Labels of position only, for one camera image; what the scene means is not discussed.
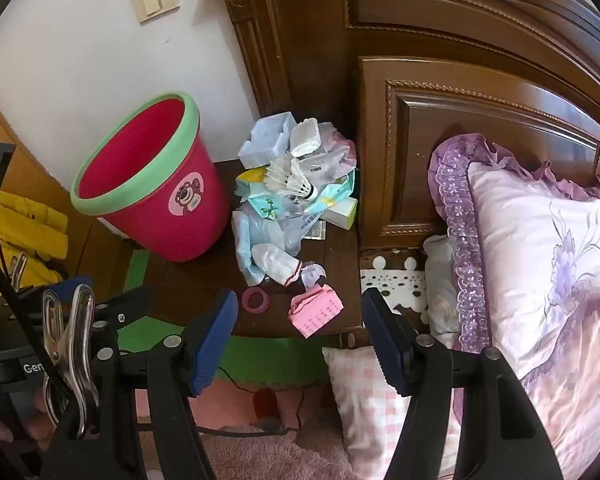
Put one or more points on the purple ruffled floral pillow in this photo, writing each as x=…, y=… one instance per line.
x=530, y=260

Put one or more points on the clear plastic tray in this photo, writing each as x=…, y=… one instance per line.
x=267, y=137

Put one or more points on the carved wooden headboard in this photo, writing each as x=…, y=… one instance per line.
x=455, y=60

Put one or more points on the white sock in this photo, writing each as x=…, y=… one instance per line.
x=275, y=262

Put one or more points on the teal wet wipes packet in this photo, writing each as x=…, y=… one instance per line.
x=262, y=205

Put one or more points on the yellow cloth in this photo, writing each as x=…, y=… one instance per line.
x=30, y=230

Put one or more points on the white tissue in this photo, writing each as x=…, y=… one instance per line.
x=250, y=232

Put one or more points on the brown polka-dot cloth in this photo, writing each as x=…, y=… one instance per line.
x=395, y=280

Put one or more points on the red bin with green rim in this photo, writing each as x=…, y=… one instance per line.
x=180, y=210

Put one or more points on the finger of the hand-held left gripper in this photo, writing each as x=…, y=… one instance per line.
x=121, y=310
x=77, y=284

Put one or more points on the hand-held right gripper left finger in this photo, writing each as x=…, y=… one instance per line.
x=212, y=345

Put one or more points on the pink printed plastic bag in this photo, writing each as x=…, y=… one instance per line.
x=337, y=152

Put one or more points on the pink purple quilt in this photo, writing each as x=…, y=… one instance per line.
x=580, y=400

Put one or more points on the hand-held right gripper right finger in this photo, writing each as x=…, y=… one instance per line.
x=385, y=345

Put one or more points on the white cloth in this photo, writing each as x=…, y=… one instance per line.
x=440, y=280

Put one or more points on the dark wooden nightstand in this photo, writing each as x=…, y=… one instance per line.
x=205, y=280

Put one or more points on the pink checkered pillow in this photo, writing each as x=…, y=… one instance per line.
x=365, y=400

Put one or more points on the white carton with photo prints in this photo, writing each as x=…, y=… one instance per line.
x=340, y=215

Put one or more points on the pink fluffy rug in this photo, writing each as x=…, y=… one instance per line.
x=260, y=460

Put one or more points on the silver metal spring clip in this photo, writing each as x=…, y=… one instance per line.
x=19, y=272
x=82, y=340

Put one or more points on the pink paper box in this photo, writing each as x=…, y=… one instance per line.
x=315, y=312

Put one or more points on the pink foam mat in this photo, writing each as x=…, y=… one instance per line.
x=305, y=405

